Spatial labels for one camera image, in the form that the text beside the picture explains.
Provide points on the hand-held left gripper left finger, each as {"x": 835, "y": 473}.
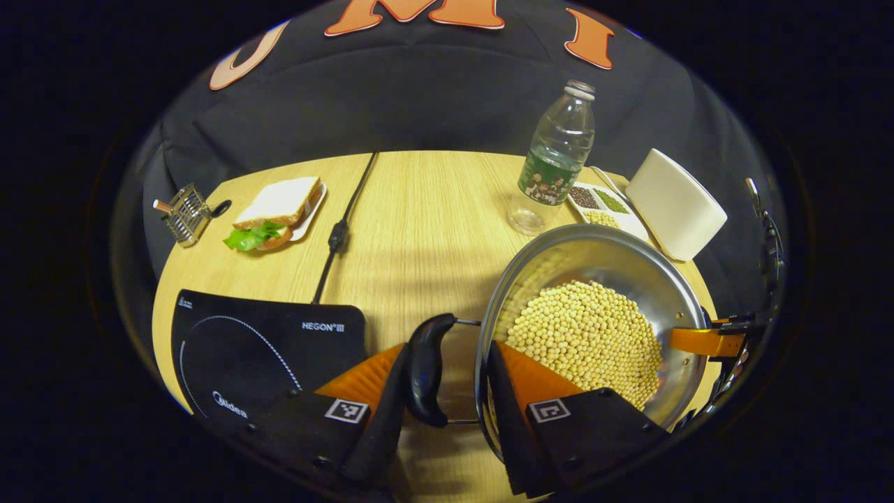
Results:
{"x": 387, "y": 440}

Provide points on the black round table grommet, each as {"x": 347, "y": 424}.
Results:
{"x": 221, "y": 207}

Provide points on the sandwich with lettuce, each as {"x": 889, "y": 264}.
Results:
{"x": 276, "y": 206}

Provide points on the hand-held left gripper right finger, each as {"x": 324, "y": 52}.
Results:
{"x": 510, "y": 433}

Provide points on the white sandwich plate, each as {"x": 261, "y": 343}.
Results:
{"x": 312, "y": 209}

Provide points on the white toaster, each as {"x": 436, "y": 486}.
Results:
{"x": 674, "y": 206}

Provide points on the clear plastic bottle green label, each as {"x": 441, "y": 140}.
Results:
{"x": 555, "y": 161}

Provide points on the white three-compartment dish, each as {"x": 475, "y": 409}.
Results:
{"x": 607, "y": 209}

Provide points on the black backdrop cloth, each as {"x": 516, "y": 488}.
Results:
{"x": 433, "y": 91}

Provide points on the pile of soybeans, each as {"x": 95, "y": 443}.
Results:
{"x": 587, "y": 335}

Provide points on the black induction cooktop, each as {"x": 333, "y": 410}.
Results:
{"x": 265, "y": 342}

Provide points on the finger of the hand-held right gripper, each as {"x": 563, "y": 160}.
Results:
{"x": 705, "y": 342}

